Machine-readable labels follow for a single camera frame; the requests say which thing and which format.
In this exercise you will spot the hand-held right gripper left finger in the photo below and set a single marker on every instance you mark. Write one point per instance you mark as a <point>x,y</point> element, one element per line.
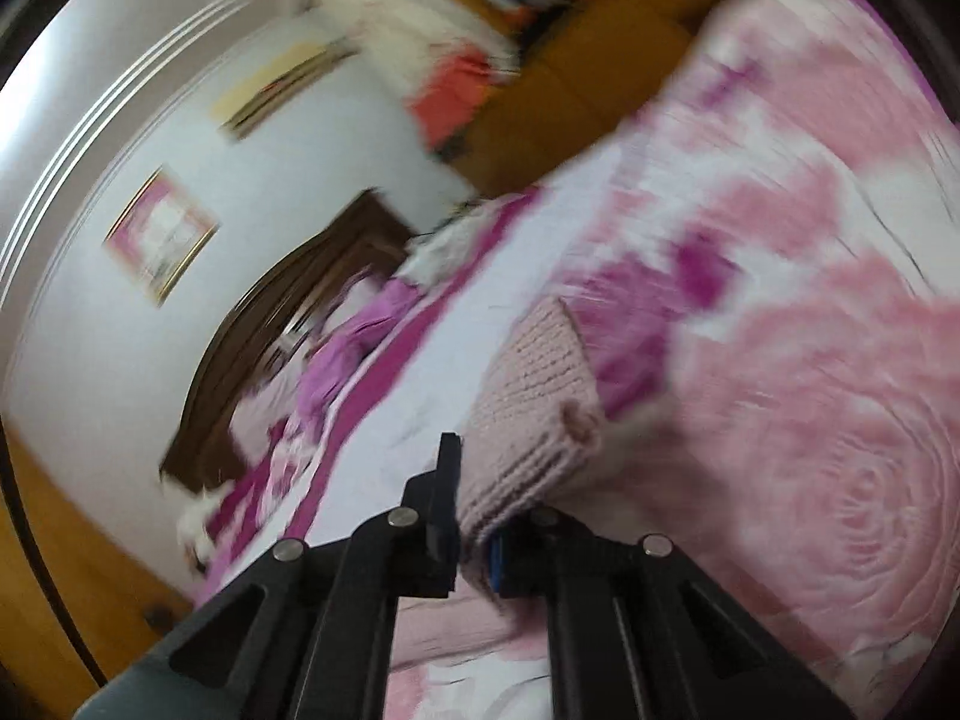
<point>442,510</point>

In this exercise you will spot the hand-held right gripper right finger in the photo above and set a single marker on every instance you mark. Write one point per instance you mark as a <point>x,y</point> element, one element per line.
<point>498,562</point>

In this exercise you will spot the pink knitted sweater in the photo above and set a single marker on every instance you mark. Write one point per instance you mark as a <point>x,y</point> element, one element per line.
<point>529,420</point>

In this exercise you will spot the purple pillow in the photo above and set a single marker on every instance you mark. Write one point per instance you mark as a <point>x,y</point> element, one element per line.
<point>349,349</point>

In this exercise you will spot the dark wooden headboard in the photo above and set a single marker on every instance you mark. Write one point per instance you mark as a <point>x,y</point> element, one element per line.
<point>281,330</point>

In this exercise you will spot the white fluffy toy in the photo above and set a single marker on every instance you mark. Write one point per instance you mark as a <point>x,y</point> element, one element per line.
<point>196,521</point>

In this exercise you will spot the pink floral bed blanket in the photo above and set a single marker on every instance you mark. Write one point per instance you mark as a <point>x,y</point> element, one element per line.
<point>712,330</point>

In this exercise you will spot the wooden door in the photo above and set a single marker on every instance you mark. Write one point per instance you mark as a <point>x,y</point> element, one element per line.
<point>67,585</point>

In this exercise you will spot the gold framed picture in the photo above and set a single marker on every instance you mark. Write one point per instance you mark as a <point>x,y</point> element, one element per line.
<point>159,235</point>

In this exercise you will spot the orange cloth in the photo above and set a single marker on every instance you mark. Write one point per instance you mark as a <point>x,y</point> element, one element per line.
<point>454,97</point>

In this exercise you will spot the wooden wardrobe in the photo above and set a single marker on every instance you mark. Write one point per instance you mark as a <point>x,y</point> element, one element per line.
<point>592,79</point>

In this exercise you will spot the yellow framed wall picture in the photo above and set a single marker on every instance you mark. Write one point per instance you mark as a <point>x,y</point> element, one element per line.
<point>281,82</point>

